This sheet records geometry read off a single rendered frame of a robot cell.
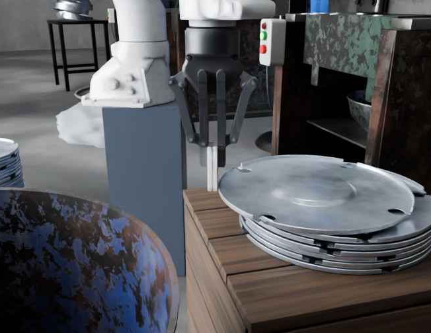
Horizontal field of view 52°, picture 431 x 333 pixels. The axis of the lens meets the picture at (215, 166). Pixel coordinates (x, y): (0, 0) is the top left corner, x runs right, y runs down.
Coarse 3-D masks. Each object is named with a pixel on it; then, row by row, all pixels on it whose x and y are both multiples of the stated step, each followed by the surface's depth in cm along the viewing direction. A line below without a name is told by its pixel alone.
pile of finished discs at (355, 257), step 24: (240, 216) 68; (264, 216) 61; (264, 240) 60; (288, 240) 57; (312, 240) 55; (336, 240) 54; (360, 240) 55; (384, 240) 54; (408, 240) 55; (312, 264) 56; (336, 264) 55; (360, 264) 55; (384, 264) 55; (408, 264) 57
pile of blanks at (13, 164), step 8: (16, 152) 142; (0, 160) 134; (8, 160) 137; (16, 160) 142; (0, 168) 136; (8, 168) 138; (16, 168) 144; (0, 176) 137; (8, 176) 138; (16, 176) 144; (0, 184) 138; (8, 184) 139; (16, 184) 142; (24, 184) 150
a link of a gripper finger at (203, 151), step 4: (196, 136) 65; (196, 140) 65; (196, 144) 65; (200, 148) 65; (204, 148) 65; (200, 152) 66; (204, 152) 66; (200, 156) 66; (204, 156) 66; (200, 160) 66; (204, 160) 66; (200, 164) 66; (204, 164) 66
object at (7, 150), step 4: (0, 140) 153; (4, 140) 153; (8, 140) 152; (12, 140) 151; (0, 144) 149; (4, 144) 149; (16, 144) 148; (0, 148) 145; (4, 148) 145; (8, 148) 145; (12, 148) 145; (16, 148) 145; (0, 152) 141; (4, 152) 141; (8, 152) 141; (12, 152) 139; (0, 156) 137; (4, 156) 136
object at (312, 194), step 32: (256, 160) 79; (288, 160) 80; (320, 160) 80; (224, 192) 67; (256, 192) 67; (288, 192) 65; (320, 192) 65; (352, 192) 65; (384, 192) 67; (288, 224) 57; (320, 224) 57; (352, 224) 57; (384, 224) 56
